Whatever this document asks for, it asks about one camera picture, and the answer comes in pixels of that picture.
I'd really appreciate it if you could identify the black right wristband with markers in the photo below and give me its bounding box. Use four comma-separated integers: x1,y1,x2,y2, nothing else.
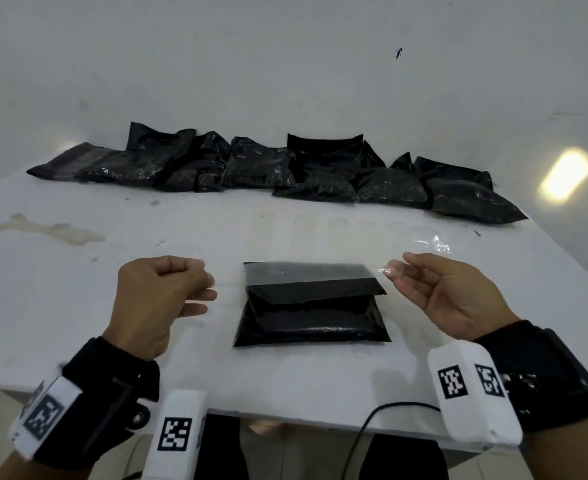
473,319,588,435

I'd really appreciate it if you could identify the clear tape strip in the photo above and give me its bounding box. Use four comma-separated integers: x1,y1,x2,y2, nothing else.
186,259,400,303

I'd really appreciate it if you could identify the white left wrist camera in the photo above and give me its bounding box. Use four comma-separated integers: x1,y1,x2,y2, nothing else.
141,389,210,480

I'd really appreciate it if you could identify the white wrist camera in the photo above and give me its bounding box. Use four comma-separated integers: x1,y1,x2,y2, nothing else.
427,340,524,448
141,389,210,480

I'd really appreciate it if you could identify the crumpled clear plastic piece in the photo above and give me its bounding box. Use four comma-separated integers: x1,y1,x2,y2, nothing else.
413,234,451,255

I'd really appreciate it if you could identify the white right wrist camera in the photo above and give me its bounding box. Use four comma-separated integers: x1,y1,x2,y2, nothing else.
427,340,524,448

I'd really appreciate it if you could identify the black wristband with markers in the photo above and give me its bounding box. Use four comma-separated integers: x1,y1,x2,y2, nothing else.
473,319,588,435
8,336,161,471

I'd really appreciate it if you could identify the black left wristband with markers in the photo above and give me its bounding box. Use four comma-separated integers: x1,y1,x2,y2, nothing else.
8,336,161,471

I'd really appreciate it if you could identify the black right camera cable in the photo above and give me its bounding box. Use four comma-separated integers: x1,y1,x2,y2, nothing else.
353,402,443,480

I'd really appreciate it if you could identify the person's right hand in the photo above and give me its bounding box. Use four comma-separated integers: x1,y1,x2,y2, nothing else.
385,252,523,342

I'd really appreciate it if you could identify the person's left hand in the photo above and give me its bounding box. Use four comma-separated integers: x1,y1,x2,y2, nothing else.
101,255,218,364

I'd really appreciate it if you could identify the taped parcel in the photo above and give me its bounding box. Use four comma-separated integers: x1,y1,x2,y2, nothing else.
26,141,124,183
233,262,393,349

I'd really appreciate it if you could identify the row of black plastic packets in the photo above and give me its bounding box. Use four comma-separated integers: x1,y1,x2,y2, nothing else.
76,121,529,225

